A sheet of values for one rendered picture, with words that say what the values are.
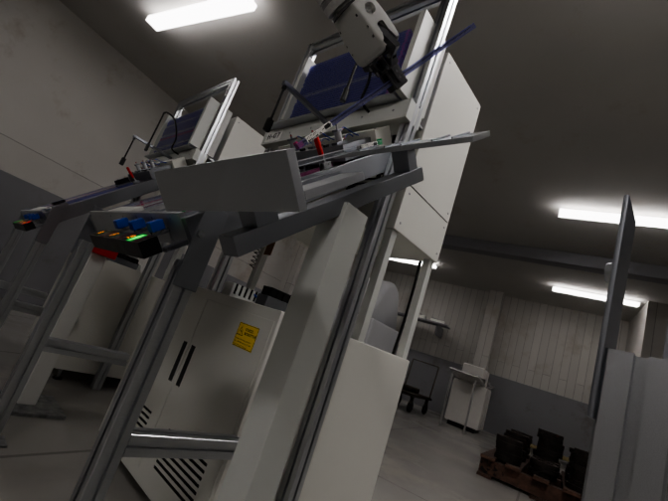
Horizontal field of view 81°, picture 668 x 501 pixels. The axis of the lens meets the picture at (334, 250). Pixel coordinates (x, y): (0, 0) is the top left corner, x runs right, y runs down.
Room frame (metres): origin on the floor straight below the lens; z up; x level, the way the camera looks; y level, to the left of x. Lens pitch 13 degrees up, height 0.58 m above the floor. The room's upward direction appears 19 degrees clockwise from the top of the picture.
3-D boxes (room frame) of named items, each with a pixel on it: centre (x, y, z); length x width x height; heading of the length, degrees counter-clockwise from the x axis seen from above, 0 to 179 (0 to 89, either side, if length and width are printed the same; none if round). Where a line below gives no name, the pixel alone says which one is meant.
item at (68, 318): (1.66, 0.92, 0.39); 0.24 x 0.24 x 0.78; 44
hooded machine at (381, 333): (4.38, -0.58, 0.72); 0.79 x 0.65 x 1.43; 147
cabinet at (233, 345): (1.47, 0.09, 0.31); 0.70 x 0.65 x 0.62; 44
